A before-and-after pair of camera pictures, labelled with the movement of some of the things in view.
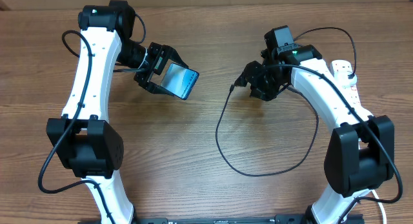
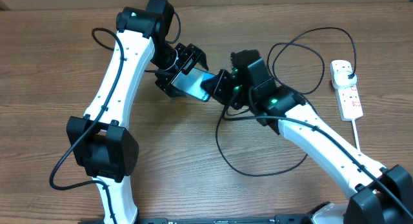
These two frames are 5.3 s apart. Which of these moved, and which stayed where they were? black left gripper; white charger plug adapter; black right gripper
Moved: black left gripper; black right gripper
Stayed: white charger plug adapter
